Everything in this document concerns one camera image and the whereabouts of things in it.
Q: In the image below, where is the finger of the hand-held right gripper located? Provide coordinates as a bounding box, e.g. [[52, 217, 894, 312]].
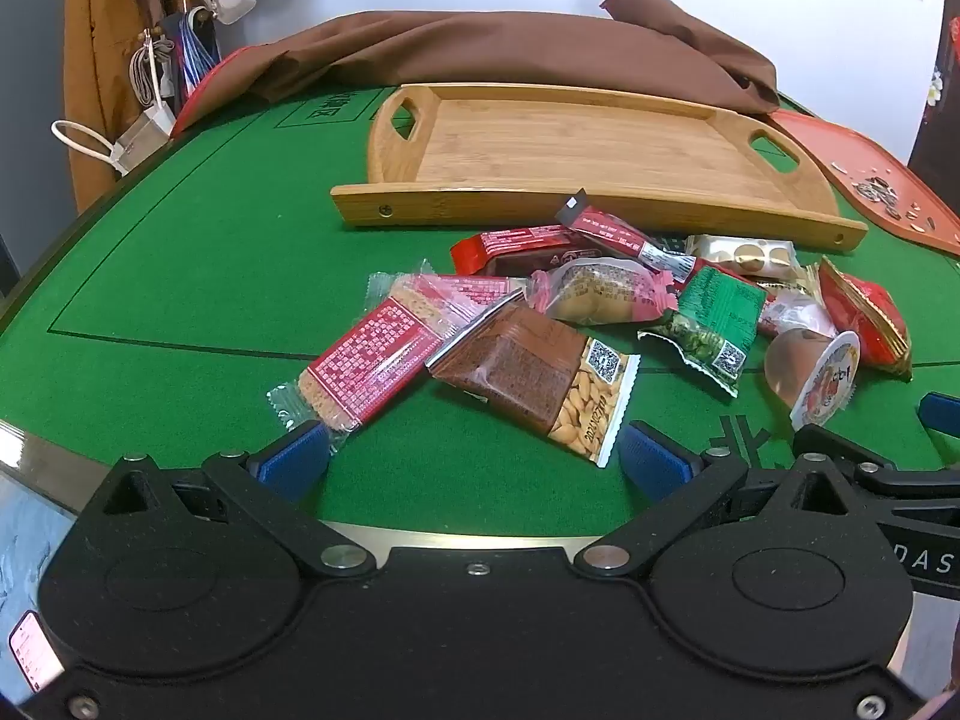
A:
[[916, 390, 960, 432], [795, 424, 960, 496]]

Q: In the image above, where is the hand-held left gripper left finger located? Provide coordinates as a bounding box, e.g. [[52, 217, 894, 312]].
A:
[[101, 420, 376, 578]]

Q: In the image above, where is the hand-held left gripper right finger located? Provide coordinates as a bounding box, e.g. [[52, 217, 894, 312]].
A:
[[574, 420, 856, 578]]

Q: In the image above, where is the clear jelly cup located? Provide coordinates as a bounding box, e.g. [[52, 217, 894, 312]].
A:
[[765, 328, 861, 432]]

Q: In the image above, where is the red label cracker packet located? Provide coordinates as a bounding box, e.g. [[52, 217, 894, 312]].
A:
[[366, 261, 530, 331], [268, 292, 451, 434]]

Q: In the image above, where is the red and gold snack packet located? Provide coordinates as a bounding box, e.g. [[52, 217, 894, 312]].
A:
[[816, 255, 914, 380]]

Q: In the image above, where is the white clear snack packet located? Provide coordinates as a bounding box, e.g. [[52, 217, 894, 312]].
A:
[[757, 264, 837, 338]]

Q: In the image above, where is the green pea snack packet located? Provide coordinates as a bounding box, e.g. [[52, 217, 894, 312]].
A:
[[637, 266, 770, 397]]

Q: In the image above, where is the brown almond snack packet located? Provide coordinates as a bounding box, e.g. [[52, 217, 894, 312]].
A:
[[425, 304, 641, 468]]

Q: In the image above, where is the pink pastry packet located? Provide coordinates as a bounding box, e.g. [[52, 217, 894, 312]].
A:
[[525, 255, 680, 327]]

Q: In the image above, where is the gold biscuit packet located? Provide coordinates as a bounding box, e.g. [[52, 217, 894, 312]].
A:
[[684, 234, 800, 280]]

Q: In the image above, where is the long red stick packet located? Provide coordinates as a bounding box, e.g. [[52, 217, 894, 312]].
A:
[[555, 189, 698, 278]]

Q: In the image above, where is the red and brown bar packet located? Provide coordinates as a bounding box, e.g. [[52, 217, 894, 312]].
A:
[[450, 225, 601, 278]]

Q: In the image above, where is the wooden tray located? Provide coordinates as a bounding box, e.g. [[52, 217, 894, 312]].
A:
[[330, 82, 869, 252]]

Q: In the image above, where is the pile of sunflower seeds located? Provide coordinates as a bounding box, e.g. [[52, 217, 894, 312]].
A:
[[829, 154, 938, 230]]

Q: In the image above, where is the dark door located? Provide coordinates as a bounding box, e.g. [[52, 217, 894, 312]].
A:
[[907, 0, 960, 173]]

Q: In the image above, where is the orange plastic tray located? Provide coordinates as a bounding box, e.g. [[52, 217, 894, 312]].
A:
[[769, 109, 960, 256]]

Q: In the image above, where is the small pink device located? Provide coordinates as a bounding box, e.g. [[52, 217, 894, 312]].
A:
[[9, 611, 65, 691]]

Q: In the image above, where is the white power adapter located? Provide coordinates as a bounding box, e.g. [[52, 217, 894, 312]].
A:
[[112, 101, 177, 175]]

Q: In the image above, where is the blue striped bag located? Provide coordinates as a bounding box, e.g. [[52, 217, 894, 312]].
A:
[[157, 6, 222, 113]]

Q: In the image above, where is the brown cloth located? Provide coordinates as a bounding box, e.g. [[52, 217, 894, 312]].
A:
[[240, 0, 781, 117]]

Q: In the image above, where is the white cable loop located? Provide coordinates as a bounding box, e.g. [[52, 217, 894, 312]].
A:
[[51, 120, 125, 166]]

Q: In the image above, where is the grey cable bundle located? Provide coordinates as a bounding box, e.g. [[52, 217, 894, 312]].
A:
[[129, 34, 177, 110]]

